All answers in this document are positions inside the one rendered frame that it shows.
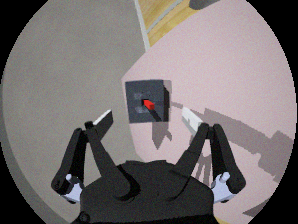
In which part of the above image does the red peg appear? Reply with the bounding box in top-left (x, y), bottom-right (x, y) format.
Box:
top-left (143, 100), bottom-right (154, 110)

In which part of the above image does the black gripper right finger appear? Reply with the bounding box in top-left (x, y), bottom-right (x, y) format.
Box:
top-left (157, 107), bottom-right (246, 204)

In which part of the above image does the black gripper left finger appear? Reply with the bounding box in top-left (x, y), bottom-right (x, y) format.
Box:
top-left (51, 110), bottom-right (133, 204)

